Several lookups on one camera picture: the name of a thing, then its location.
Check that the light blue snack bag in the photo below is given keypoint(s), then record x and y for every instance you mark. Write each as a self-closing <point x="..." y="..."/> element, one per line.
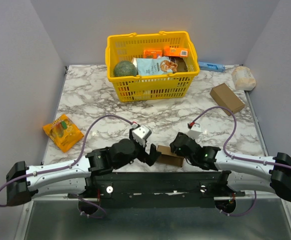
<point x="154" y="67"/>

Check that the folded brown cardboard box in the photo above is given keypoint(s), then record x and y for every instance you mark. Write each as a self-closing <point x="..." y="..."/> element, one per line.
<point x="225" y="97"/>

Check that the yellow plastic shopping basket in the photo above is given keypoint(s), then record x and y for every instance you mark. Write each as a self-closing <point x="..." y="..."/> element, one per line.
<point x="141" y="88"/>

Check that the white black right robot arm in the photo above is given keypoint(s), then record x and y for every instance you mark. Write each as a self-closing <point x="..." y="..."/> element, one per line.
<point x="266" y="174"/>

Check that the beige wrapped bread bag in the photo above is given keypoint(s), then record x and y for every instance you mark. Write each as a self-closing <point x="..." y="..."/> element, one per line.
<point x="243" y="79"/>

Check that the brown cardboard box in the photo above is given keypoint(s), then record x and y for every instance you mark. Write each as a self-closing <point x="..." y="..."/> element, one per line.
<point x="225" y="97"/>
<point x="169" y="158"/>

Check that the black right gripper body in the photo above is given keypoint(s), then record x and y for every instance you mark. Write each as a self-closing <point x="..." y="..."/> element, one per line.
<point x="178" y="145"/>

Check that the blue tissue packet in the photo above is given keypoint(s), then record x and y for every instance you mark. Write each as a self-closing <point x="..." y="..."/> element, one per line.
<point x="212" y="67"/>

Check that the orange snack box right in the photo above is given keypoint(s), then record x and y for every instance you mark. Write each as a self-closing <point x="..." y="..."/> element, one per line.
<point x="175" y="52"/>

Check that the orange gummy candy bag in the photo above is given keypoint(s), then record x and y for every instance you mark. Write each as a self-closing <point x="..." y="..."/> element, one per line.
<point x="63" y="132"/>

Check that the dark brown snack packet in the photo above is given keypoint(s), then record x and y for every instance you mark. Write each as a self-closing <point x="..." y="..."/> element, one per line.
<point x="180" y="67"/>

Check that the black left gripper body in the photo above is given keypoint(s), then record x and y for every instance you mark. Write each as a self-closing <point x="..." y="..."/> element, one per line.
<point x="143" y="156"/>

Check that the green round melon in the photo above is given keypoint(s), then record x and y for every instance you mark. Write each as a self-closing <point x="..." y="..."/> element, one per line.
<point x="124" y="69"/>

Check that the orange snack box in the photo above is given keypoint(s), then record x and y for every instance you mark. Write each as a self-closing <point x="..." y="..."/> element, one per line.
<point x="175" y="52"/>
<point x="152" y="53"/>

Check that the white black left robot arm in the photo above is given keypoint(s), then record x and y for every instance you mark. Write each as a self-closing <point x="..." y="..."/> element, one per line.
<point x="24" y="182"/>

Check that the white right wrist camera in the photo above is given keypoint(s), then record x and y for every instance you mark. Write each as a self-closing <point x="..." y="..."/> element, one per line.
<point x="194" y="130"/>

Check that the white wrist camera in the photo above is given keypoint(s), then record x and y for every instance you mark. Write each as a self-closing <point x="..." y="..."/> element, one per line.
<point x="139" y="133"/>
<point x="194" y="130"/>

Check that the orange snack box left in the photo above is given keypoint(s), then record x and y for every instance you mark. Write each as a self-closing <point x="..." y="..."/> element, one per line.
<point x="152" y="53"/>

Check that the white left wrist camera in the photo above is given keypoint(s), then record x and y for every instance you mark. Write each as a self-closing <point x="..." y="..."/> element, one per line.
<point x="139" y="133"/>

